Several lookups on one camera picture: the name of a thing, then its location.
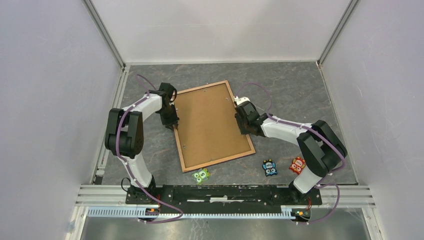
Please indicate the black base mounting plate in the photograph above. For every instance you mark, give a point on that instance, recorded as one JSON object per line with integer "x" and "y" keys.
{"x": 220, "y": 199}

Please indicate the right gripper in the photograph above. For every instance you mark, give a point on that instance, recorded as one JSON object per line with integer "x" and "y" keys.
{"x": 243, "y": 131}

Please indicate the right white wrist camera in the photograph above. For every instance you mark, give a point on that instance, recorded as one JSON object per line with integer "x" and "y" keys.
{"x": 239, "y": 100}

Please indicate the blue owl sticker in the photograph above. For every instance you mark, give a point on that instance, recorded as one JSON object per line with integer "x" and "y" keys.
{"x": 269, "y": 168}

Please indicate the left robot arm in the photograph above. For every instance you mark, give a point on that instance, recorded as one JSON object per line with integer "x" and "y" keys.
{"x": 124, "y": 136}

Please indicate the wooden picture frame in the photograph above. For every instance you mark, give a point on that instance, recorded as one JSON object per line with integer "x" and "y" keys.
{"x": 218, "y": 160}

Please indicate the white slotted cable duct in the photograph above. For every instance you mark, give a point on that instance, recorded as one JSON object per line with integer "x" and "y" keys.
{"x": 140, "y": 212}

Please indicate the red owl sticker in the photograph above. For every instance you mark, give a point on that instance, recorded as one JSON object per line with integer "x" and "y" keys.
{"x": 297, "y": 165}

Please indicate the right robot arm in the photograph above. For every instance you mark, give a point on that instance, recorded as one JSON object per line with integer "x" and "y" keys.
{"x": 322, "y": 151}

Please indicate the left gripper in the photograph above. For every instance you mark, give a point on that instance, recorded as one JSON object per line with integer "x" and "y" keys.
{"x": 173, "y": 120}

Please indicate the green owl sticker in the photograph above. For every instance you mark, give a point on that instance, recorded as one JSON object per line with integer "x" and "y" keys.
{"x": 201, "y": 175}

